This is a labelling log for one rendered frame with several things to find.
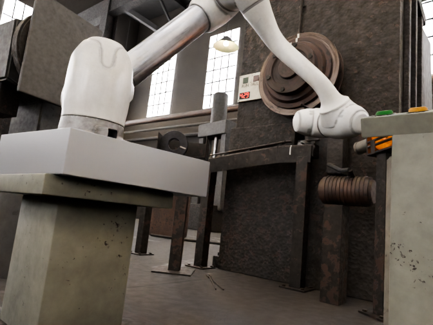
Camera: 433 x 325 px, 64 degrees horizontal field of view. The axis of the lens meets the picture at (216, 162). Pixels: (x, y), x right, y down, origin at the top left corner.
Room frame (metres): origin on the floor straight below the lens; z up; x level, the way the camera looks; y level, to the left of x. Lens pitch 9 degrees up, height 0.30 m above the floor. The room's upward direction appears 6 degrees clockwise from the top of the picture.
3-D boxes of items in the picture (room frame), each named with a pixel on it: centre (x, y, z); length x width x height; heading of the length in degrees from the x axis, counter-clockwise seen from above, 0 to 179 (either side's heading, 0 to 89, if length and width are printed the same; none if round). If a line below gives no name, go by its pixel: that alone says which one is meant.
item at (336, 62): (1.79, -0.40, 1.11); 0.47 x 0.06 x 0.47; 51
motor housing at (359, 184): (1.48, -0.58, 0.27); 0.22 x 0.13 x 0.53; 51
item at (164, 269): (1.89, 0.19, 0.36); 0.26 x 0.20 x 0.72; 86
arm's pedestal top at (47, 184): (0.86, 0.32, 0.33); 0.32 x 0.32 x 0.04; 48
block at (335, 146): (1.66, -0.59, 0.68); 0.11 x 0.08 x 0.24; 141
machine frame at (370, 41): (2.13, -0.67, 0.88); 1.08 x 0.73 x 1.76; 51
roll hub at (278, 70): (1.72, -0.34, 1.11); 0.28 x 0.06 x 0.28; 51
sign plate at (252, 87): (2.09, -0.20, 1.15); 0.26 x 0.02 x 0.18; 51
